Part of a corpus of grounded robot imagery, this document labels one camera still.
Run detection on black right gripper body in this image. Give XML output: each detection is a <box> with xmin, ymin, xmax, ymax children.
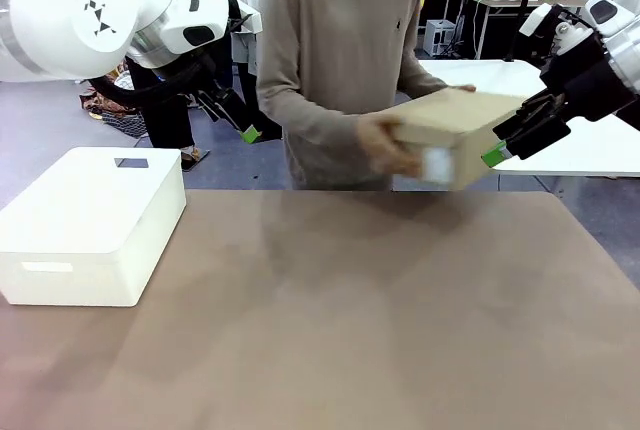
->
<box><xmin>539</xmin><ymin>29</ymin><xmax>640</xmax><ymax>131</ymax></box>

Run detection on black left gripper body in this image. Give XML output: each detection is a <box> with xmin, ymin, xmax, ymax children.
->
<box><xmin>192</xmin><ymin>84</ymin><xmax>236</xmax><ymax>124</ymax></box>

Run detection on brown cardboard shoe box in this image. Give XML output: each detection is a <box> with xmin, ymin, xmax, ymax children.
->
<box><xmin>389</xmin><ymin>87</ymin><xmax>531</xmax><ymax>192</ymax></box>

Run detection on person's left forearm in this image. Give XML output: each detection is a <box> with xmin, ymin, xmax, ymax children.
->
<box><xmin>399</xmin><ymin>62</ymin><xmax>451</xmax><ymax>101</ymax></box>

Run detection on person's right forearm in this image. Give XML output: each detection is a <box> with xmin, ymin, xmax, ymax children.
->
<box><xmin>257</xmin><ymin>84</ymin><xmax>371</xmax><ymax>159</ymax></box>

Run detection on white lidded storage box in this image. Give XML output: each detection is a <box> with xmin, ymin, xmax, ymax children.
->
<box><xmin>0</xmin><ymin>146</ymin><xmax>188</xmax><ymax>308</ymax></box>

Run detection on person's right hand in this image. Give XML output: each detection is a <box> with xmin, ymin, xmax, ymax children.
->
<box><xmin>357</xmin><ymin>114</ymin><xmax>424</xmax><ymax>179</ymax></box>

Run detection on person in white jacket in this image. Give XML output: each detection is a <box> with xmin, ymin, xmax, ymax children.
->
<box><xmin>127</xmin><ymin>57</ymin><xmax>197</xmax><ymax>150</ymax></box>

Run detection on white table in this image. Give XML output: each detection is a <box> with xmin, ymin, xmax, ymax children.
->
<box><xmin>417</xmin><ymin>58</ymin><xmax>640</xmax><ymax>177</ymax></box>

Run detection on black tripod pole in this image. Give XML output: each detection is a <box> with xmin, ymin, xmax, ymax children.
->
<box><xmin>504</xmin><ymin>0</ymin><xmax>546</xmax><ymax>62</ymax></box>

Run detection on patterned fabric pile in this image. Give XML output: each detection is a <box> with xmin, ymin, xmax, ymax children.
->
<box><xmin>79</xmin><ymin>64</ymin><xmax>146</xmax><ymax>139</ymax></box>

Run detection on person in beige sweater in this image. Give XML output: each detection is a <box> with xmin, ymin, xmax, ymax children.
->
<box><xmin>255</xmin><ymin>0</ymin><xmax>451</xmax><ymax>191</ymax></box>

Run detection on background table with robots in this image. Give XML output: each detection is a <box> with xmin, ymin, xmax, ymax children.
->
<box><xmin>447</xmin><ymin>0</ymin><xmax>586</xmax><ymax>61</ymax></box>

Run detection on white plastic crate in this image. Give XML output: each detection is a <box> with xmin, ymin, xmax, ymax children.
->
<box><xmin>423</xmin><ymin>19</ymin><xmax>457</xmax><ymax>58</ymax></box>

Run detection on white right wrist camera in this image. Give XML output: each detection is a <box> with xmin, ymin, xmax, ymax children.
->
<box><xmin>518</xmin><ymin>3</ymin><xmax>569</xmax><ymax>37</ymax></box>

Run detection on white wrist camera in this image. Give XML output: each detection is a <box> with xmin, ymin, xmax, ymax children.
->
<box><xmin>227</xmin><ymin>0</ymin><xmax>264</xmax><ymax>35</ymax></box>
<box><xmin>518</xmin><ymin>3</ymin><xmax>569</xmax><ymax>37</ymax></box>

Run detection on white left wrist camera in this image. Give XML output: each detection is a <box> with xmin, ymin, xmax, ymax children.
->
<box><xmin>227</xmin><ymin>0</ymin><xmax>264</xmax><ymax>35</ymax></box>

